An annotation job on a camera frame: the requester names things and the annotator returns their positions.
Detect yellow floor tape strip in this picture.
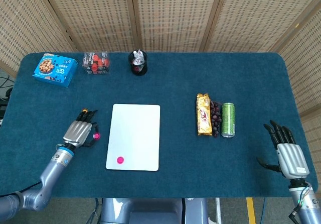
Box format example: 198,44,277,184
246,197,257,224

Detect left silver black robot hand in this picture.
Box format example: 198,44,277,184
62,108,102,150

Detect white rectangular board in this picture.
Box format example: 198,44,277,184
105,103,161,172

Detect white floor pole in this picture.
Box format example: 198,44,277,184
215,197,223,224

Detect red and black snack box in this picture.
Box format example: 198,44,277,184
82,51,111,75

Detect gold snack package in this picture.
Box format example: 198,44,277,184
196,93,213,137

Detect purple grape bunch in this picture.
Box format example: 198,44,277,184
209,100,223,138

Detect grey robot torso base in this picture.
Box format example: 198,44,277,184
99,197,209,224

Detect blue felt table mat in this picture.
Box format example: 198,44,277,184
0,52,318,199

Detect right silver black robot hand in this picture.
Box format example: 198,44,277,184
256,120,310,180

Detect blue floor cable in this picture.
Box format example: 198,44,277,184
259,197,267,224

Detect dark cables and equipment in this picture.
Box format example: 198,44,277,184
0,74,14,126

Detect green drink can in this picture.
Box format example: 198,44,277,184
220,102,236,138

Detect black mesh pen cup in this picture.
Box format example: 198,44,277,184
128,49,148,77

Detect white items in pen cup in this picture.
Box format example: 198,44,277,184
132,48,145,65

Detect woven bamboo folding screen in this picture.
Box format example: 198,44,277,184
0,0,321,199

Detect blue cookie box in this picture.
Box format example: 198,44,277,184
32,52,79,88

